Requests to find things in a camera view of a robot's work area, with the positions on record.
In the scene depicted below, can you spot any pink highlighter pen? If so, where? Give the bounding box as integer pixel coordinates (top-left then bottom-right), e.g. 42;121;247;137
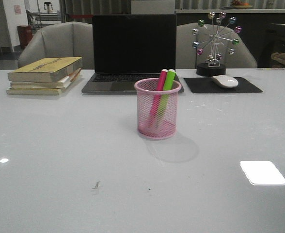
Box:
148;69;168;127

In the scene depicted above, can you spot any green highlighter pen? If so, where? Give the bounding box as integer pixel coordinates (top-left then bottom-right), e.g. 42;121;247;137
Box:
155;69;175;128

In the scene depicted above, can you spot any pink mesh pen holder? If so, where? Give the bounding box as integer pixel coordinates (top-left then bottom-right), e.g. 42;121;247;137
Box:
134;78;181;139

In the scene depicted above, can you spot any black mouse pad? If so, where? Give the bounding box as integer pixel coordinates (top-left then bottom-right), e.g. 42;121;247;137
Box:
184;77;263;94

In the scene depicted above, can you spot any grey laptop computer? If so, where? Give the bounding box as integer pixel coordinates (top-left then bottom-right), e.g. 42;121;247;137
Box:
81;14;177;95

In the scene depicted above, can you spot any middle white book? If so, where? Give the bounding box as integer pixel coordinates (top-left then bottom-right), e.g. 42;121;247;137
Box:
10;68;81;89

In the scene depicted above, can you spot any white computer mouse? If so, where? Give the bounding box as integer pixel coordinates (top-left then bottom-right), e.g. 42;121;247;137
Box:
211;75;238;88

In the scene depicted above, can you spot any right grey armchair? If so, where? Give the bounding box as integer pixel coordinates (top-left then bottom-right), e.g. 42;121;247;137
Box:
175;22;257;69

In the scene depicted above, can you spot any grey armchair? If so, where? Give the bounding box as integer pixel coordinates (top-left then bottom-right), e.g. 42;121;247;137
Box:
17;21;95;69
175;22;257;69

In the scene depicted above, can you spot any top yellow book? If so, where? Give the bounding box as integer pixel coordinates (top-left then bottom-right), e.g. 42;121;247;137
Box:
8;57;82;83

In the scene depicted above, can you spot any yellow book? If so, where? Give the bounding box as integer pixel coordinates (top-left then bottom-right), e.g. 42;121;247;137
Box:
8;57;82;83
6;72;81;96

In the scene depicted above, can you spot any left grey armchair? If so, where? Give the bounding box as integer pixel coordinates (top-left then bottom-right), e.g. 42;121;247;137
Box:
17;21;95;69

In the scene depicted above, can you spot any ferris wheel desk toy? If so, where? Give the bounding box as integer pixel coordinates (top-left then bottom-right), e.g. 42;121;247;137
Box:
192;11;242;77

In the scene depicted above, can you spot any bottom yellow book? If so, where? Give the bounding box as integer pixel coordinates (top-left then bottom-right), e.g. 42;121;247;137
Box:
6;72;81;96

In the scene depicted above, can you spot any fruit bowl on counter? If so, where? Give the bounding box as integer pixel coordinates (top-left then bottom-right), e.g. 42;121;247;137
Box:
231;0;253;9

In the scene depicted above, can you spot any red bin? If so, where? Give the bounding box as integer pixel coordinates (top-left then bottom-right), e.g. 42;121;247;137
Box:
17;25;33;49

